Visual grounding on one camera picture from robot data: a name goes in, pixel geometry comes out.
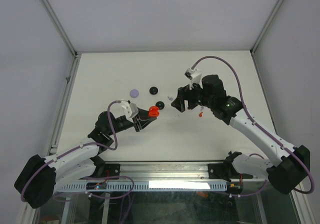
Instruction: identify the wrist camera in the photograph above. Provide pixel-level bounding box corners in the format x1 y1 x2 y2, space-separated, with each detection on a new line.
119 100 139 122
184 67 202 90

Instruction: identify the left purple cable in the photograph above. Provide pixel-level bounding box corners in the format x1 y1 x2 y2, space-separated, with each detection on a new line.
20 100 137 224

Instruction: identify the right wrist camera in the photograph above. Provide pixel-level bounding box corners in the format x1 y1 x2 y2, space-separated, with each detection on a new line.
184 67 202 90

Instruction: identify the right aluminium frame post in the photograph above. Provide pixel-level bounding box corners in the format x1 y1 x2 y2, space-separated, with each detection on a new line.
250 0 285 56

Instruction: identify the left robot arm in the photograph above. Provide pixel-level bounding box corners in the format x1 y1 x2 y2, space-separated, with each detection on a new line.
14 106 160 209

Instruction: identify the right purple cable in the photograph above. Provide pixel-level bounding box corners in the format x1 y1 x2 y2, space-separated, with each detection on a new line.
191 55 315 199

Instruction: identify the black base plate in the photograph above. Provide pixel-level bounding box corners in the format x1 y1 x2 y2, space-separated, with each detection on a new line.
100 163 121 180
207 163 231 182

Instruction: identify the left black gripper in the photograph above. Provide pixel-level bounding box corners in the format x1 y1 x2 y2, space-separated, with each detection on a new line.
107 107 157 136

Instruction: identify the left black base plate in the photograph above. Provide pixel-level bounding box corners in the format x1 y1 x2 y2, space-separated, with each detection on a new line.
100 163 121 180

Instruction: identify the white slotted cable duct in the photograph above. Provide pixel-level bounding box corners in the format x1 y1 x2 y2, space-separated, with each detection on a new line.
58 180 227 192

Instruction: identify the aluminium mounting rail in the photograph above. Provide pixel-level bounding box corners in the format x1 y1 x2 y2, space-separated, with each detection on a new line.
56 160 300 185

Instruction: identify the purple charging case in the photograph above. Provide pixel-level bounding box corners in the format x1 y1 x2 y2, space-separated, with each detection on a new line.
129 89 140 99

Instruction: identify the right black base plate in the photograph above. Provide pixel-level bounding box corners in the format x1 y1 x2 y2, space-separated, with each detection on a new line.
207 163 231 182

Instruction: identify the aluminium frame post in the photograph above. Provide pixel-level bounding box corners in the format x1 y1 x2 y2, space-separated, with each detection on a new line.
39 0 78 58
250 0 285 56

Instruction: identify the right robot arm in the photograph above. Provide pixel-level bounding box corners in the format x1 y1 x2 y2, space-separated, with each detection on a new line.
171 74 310 194

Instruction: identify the orange charging case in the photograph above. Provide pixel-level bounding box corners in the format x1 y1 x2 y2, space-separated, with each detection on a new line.
148 105 160 118

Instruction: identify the black charging case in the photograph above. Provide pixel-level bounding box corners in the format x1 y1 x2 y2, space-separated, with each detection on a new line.
155 101 165 110
149 86 159 95

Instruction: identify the left aluminium frame post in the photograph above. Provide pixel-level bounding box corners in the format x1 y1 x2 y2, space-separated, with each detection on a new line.
39 0 78 58

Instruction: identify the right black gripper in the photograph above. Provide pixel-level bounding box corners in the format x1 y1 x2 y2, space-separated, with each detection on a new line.
171 78 214 113

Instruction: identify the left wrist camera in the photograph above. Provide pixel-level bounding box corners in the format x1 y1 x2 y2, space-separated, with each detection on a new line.
119 100 139 122

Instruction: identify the purple cable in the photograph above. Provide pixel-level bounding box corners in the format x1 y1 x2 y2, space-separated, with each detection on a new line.
191 55 315 199
20 100 137 224

